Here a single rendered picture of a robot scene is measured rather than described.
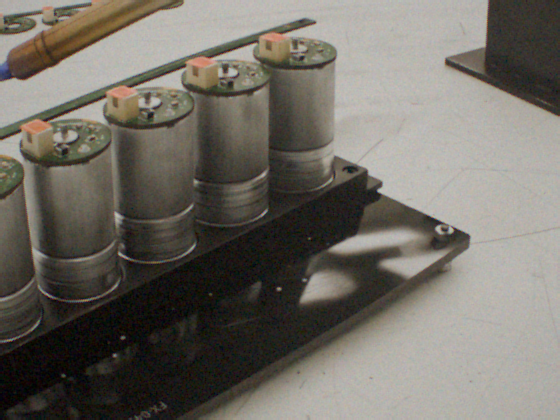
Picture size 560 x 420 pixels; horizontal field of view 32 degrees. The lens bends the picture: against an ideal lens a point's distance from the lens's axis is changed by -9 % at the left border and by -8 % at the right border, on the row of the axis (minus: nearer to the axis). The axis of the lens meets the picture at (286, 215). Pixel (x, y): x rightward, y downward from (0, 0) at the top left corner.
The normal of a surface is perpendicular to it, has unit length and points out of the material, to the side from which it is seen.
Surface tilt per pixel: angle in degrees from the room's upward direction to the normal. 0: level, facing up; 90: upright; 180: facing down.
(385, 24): 0
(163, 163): 90
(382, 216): 0
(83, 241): 90
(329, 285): 0
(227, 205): 90
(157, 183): 90
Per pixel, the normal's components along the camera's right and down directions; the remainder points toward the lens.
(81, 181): 0.48, 0.44
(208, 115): -0.29, 0.47
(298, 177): 0.15, 0.49
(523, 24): -0.77, 0.31
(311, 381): 0.01, -0.87
